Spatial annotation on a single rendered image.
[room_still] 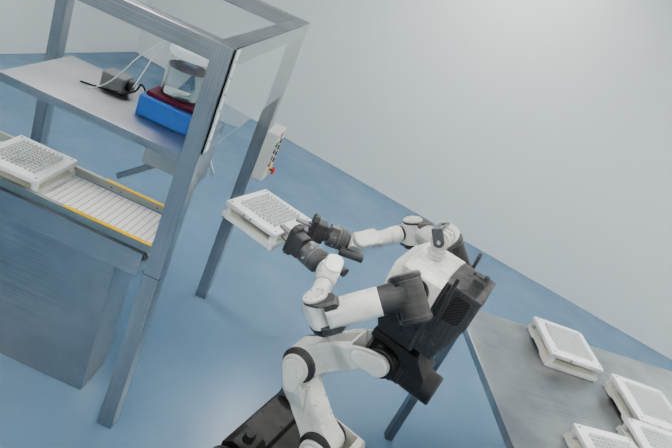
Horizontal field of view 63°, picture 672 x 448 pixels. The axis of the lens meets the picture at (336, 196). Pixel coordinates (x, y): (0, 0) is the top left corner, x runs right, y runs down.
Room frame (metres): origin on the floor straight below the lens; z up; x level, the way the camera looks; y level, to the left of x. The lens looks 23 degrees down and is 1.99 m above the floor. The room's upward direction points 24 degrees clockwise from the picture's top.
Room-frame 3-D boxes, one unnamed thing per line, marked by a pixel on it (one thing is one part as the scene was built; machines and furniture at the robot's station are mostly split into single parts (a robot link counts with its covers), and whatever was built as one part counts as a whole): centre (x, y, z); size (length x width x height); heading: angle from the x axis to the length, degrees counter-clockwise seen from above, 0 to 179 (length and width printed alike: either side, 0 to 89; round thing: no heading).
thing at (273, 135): (2.59, 0.40, 0.94); 0.17 x 0.06 x 0.26; 0
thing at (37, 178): (1.74, 1.10, 0.86); 0.25 x 0.24 x 0.02; 0
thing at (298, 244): (1.73, 0.03, 1.00); 0.12 x 0.10 x 0.13; 61
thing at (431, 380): (1.62, -0.46, 0.82); 0.28 x 0.13 x 0.18; 69
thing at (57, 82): (1.73, 0.80, 1.22); 0.62 x 0.38 x 0.04; 90
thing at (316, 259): (1.69, -0.07, 0.99); 0.11 x 0.11 x 0.11; 61
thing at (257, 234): (1.87, 0.20, 0.96); 0.24 x 0.24 x 0.02; 69
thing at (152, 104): (1.78, 0.62, 1.28); 0.21 x 0.20 x 0.09; 0
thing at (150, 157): (1.86, 0.60, 1.11); 0.22 x 0.11 x 0.20; 90
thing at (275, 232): (1.87, 0.20, 1.00); 0.25 x 0.24 x 0.02; 159
